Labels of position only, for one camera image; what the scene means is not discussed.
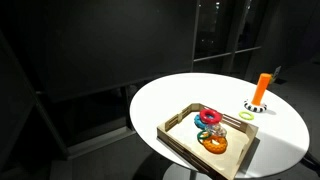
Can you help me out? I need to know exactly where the red toy ring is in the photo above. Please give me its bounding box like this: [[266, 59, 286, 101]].
[[199, 108, 223, 125]]

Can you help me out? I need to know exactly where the wooden slatted crate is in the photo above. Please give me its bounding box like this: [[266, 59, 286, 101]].
[[157, 103, 258, 180]]

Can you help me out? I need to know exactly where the black white striped base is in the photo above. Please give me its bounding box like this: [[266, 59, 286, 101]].
[[244, 99, 267, 113]]

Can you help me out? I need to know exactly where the blue toy ring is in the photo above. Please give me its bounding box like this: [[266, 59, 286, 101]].
[[193, 114, 208, 131]]

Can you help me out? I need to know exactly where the dark green toy ring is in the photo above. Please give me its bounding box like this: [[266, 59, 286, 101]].
[[196, 130, 212, 143]]

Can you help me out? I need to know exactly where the orange toy ring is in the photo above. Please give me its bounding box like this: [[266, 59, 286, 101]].
[[202, 134, 229, 155]]

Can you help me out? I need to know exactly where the lime green toy ring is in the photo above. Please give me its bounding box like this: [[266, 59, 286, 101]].
[[238, 111, 255, 121]]

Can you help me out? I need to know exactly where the orange stacking post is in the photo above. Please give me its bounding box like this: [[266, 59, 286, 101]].
[[251, 73, 271, 106]]

